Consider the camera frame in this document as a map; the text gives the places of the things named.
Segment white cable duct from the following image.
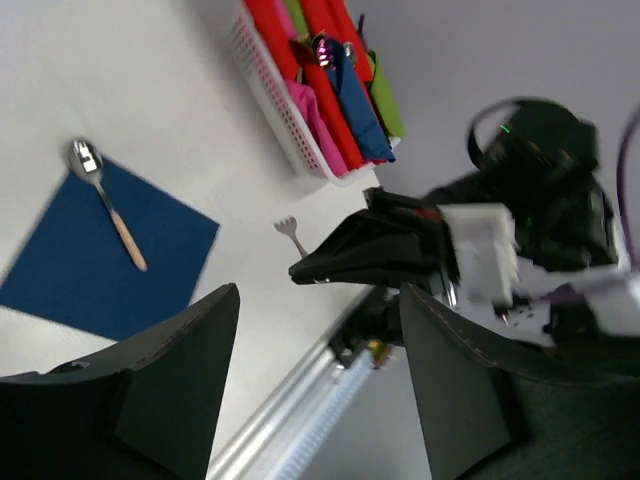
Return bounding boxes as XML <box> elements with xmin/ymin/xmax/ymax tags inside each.
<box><xmin>267</xmin><ymin>350</ymin><xmax>373</xmax><ymax>479</ymax></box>

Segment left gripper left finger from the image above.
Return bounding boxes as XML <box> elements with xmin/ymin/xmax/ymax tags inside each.
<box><xmin>1</xmin><ymin>283</ymin><xmax>240</xmax><ymax>479</ymax></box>

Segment large white tray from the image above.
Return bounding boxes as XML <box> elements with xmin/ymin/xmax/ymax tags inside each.
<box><xmin>230</xmin><ymin>1</ymin><xmax>402</xmax><ymax>186</ymax></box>

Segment pink napkin roll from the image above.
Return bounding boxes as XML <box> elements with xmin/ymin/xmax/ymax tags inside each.
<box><xmin>285</xmin><ymin>79</ymin><xmax>347</xmax><ymax>177</ymax></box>

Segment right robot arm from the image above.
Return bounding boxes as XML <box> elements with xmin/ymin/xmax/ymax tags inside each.
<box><xmin>289</xmin><ymin>98</ymin><xmax>618</xmax><ymax>345</ymax></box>

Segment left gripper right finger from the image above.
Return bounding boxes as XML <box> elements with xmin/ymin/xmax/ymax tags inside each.
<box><xmin>399</xmin><ymin>285</ymin><xmax>639</xmax><ymax>479</ymax></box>

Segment blue paper napkin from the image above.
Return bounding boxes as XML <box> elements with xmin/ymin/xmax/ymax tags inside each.
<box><xmin>1</xmin><ymin>161</ymin><xmax>219</xmax><ymax>340</ymax></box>

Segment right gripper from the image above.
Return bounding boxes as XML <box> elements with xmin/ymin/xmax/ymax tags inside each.
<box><xmin>289</xmin><ymin>187</ymin><xmax>519</xmax><ymax>308</ymax></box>

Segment green napkin roll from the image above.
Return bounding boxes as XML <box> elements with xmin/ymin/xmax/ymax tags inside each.
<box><xmin>367</xmin><ymin>50</ymin><xmax>406</xmax><ymax>138</ymax></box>

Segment silver fork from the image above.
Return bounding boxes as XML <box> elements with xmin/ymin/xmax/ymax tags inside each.
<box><xmin>273</xmin><ymin>216</ymin><xmax>308</xmax><ymax>259</ymax></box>

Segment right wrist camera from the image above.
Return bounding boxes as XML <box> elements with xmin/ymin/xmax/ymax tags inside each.
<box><xmin>439</xmin><ymin>202</ymin><xmax>640</xmax><ymax>346</ymax></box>

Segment wooden handle spoon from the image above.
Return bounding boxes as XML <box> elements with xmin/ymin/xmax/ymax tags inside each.
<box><xmin>67</xmin><ymin>137</ymin><xmax>148</xmax><ymax>272</ymax></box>

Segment aluminium rail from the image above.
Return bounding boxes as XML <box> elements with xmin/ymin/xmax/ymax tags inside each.
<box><xmin>207</xmin><ymin>287</ymin><xmax>386</xmax><ymax>479</ymax></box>

